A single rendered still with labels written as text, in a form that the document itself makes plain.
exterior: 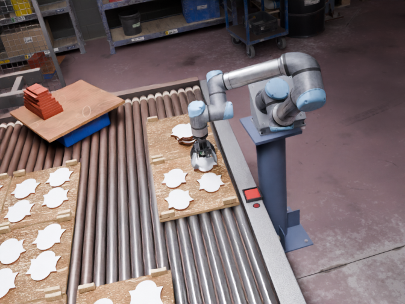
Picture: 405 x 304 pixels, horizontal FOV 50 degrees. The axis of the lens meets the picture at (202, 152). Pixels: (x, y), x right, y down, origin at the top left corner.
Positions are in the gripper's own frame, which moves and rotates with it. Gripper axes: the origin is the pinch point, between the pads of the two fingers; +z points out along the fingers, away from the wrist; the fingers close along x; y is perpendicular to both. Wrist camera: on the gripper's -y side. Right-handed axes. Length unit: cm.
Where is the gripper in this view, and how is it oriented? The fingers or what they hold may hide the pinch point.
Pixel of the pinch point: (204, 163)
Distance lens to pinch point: 212.4
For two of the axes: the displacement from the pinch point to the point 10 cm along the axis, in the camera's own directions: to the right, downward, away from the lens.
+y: 1.9, 6.1, -7.7
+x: 9.8, -2.1, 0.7
